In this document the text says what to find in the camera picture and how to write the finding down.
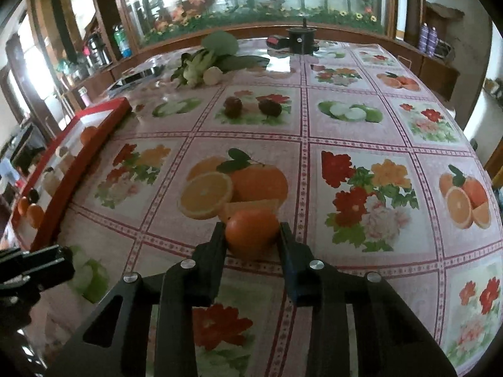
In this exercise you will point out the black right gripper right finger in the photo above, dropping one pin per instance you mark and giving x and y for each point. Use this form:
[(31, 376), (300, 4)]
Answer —
[(359, 324)]

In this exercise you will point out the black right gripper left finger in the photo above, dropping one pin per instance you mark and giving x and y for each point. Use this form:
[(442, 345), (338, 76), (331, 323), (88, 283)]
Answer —
[(147, 314)]

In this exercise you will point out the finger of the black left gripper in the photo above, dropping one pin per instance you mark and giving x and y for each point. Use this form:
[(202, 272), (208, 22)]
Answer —
[(26, 275)]

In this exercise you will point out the small orange far right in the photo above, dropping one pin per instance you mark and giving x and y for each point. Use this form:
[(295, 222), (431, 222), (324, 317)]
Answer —
[(23, 205)]

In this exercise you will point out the dark passion fruit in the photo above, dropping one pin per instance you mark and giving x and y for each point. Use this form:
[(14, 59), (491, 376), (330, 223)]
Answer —
[(270, 108), (33, 196)]

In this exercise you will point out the white yam piece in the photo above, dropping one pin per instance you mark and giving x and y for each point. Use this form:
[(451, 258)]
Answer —
[(50, 182), (66, 162)]

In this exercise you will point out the red rimmed white tray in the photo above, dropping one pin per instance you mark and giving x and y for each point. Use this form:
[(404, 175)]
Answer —
[(106, 117)]

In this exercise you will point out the floral fruit print tablecloth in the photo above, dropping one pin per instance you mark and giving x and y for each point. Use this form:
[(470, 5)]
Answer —
[(364, 163)]

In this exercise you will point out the pink thermos bottle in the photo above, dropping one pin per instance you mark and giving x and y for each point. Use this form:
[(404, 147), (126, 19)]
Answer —
[(83, 93)]

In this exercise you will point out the green plastic bottle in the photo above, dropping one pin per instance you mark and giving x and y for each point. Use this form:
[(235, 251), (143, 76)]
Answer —
[(122, 41)]

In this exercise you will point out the brownish passion fruit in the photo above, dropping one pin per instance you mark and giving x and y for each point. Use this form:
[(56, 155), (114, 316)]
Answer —
[(233, 107)]

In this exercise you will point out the small white round piece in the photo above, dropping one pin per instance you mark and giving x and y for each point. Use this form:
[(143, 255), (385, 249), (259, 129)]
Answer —
[(212, 76)]

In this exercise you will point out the green cucumber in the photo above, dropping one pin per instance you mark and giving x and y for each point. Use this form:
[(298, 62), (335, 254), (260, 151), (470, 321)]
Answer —
[(231, 63)]

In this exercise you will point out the green leafy bok choy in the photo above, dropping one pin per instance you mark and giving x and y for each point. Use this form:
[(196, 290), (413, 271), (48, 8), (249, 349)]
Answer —
[(215, 46)]

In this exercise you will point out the black pot on table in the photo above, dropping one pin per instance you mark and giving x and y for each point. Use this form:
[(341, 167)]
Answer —
[(302, 39)]

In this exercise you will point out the red black box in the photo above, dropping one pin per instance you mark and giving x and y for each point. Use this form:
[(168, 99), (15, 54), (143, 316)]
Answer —
[(277, 42)]

